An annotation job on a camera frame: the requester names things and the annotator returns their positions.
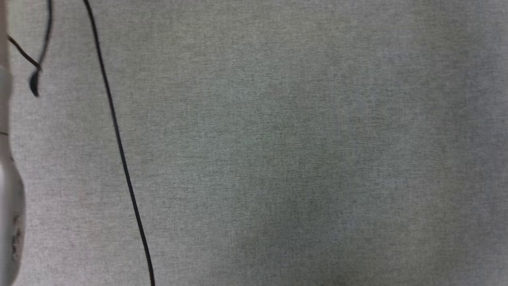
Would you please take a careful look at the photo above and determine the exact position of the looped black cable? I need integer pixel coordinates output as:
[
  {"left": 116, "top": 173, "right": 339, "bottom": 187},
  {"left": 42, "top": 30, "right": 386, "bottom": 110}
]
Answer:
[{"left": 7, "top": 0, "right": 54, "bottom": 98}]

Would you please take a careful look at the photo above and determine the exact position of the long thin black cable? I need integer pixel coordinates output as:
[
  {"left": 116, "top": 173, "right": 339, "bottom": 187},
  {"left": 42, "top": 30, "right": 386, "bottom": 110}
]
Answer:
[{"left": 83, "top": 0, "right": 156, "bottom": 286}]

